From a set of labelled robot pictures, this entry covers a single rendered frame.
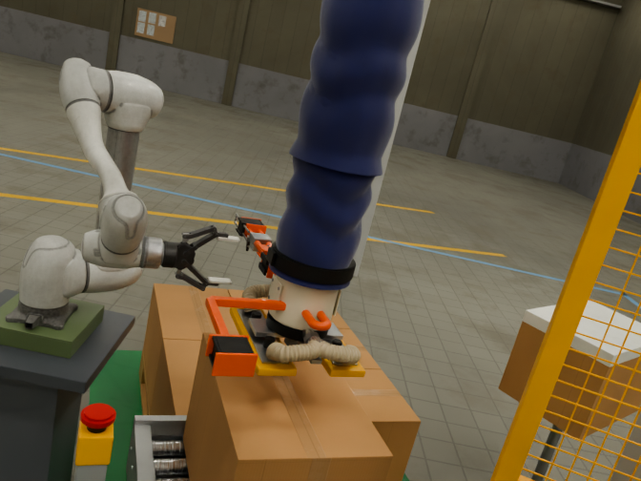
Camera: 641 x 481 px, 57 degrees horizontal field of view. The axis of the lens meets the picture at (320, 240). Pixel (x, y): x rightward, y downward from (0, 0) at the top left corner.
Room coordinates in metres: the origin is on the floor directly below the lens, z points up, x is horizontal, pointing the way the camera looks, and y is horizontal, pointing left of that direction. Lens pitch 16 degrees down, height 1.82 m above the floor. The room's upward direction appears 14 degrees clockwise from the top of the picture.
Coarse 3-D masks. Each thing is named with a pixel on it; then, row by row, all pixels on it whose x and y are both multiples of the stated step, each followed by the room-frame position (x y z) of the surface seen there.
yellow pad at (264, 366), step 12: (240, 312) 1.52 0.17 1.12; (252, 312) 1.49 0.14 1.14; (264, 312) 1.57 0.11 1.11; (240, 324) 1.45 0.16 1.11; (252, 336) 1.39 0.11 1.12; (252, 348) 1.33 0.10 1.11; (264, 348) 1.34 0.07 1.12; (264, 360) 1.28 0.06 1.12; (264, 372) 1.25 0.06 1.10; (276, 372) 1.26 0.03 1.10; (288, 372) 1.28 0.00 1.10
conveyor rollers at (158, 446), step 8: (152, 440) 1.63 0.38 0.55; (160, 440) 1.64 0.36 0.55; (168, 440) 1.64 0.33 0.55; (176, 440) 1.65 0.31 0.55; (160, 448) 1.61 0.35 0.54; (168, 448) 1.62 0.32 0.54; (176, 448) 1.63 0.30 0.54; (160, 464) 1.53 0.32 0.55; (168, 464) 1.54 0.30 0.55; (176, 464) 1.55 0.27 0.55; (184, 464) 1.56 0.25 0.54; (160, 472) 1.52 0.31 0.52; (168, 472) 1.53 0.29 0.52; (176, 472) 1.54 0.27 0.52; (184, 472) 1.55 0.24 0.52; (160, 480) 1.46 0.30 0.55; (168, 480) 1.46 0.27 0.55; (176, 480) 1.47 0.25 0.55; (184, 480) 1.48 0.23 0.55
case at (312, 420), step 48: (240, 384) 1.43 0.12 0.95; (288, 384) 1.49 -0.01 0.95; (336, 384) 1.55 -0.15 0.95; (192, 432) 1.56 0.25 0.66; (240, 432) 1.22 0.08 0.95; (288, 432) 1.26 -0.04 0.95; (336, 432) 1.31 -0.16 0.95; (192, 480) 1.45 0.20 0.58; (240, 480) 1.13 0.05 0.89; (288, 480) 1.17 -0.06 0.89; (336, 480) 1.22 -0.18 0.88; (384, 480) 1.27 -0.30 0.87
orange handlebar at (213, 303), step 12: (216, 300) 1.31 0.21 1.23; (228, 300) 1.32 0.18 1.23; (240, 300) 1.34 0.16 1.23; (252, 300) 1.35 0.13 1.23; (264, 300) 1.37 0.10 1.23; (276, 300) 1.39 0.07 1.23; (216, 312) 1.23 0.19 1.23; (216, 324) 1.18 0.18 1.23; (312, 324) 1.31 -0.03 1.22; (324, 324) 1.32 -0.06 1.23
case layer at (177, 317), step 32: (160, 288) 2.80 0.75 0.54; (192, 288) 2.90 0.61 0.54; (160, 320) 2.46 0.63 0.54; (192, 320) 2.54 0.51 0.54; (224, 320) 2.62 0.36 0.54; (160, 352) 2.29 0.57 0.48; (192, 352) 2.24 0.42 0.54; (160, 384) 2.17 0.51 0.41; (192, 384) 2.01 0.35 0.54; (352, 384) 2.31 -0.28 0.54; (384, 384) 2.37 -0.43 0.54; (384, 416) 2.11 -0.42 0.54; (416, 416) 2.17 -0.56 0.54
